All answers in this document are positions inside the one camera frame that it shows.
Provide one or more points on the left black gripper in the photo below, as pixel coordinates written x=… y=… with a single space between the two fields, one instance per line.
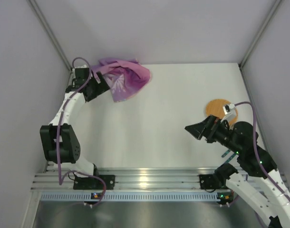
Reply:
x=99 y=83

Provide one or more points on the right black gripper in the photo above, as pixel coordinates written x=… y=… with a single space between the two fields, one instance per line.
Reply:
x=210 y=129

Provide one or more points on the purple printed placemat cloth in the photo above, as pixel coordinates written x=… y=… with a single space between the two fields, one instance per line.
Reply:
x=124 y=77

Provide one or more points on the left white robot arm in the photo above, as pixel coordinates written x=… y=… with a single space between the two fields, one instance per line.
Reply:
x=59 y=141

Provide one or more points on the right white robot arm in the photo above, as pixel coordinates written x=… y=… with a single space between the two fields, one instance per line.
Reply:
x=272 y=202

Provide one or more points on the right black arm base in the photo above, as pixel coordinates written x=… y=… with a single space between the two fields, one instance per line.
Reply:
x=210 y=182

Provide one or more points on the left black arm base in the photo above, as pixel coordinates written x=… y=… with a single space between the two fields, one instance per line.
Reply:
x=88 y=183

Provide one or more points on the round woven bamboo plate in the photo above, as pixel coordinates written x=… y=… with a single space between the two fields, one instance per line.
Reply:
x=214 y=107

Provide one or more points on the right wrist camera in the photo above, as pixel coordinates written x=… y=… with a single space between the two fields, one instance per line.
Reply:
x=229 y=112

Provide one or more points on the spoon with teal handle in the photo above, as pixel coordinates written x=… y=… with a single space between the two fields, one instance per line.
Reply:
x=225 y=153

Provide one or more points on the fork with teal handle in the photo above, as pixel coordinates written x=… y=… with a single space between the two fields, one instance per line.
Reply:
x=231 y=158

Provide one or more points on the left aluminium frame post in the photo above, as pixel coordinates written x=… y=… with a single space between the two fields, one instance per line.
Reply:
x=49 y=32

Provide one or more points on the aluminium frame post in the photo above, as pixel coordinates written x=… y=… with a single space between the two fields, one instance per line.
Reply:
x=259 y=34
x=49 y=32

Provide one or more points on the aluminium mounting rail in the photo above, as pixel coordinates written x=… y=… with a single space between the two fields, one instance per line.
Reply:
x=141 y=179

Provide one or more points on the perforated grey cable duct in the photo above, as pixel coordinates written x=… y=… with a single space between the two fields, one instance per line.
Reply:
x=136 y=196

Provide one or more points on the right aluminium frame post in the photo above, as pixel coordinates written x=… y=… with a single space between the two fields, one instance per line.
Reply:
x=259 y=34

